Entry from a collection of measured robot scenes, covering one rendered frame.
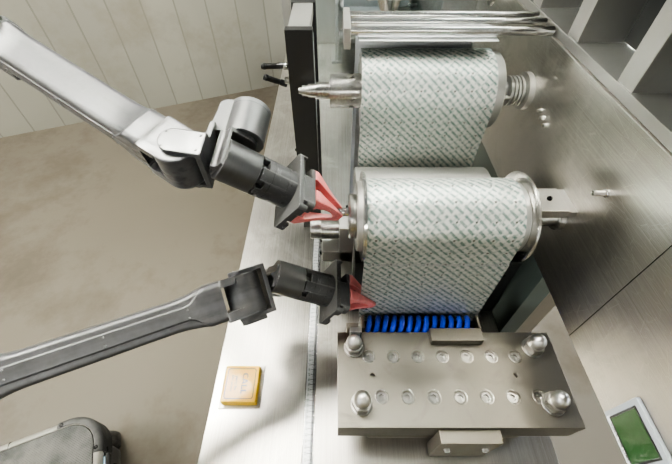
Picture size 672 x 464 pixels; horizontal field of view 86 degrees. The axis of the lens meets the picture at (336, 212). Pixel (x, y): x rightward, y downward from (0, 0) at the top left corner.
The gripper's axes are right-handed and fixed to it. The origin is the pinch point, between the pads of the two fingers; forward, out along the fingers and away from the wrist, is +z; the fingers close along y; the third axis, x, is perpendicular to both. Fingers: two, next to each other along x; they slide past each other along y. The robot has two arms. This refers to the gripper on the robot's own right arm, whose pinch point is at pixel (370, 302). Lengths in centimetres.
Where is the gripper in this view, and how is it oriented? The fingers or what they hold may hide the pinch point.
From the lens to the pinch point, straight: 70.4
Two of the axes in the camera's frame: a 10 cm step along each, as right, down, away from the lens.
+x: 4.9, -5.8, -6.5
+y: 0.0, 7.5, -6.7
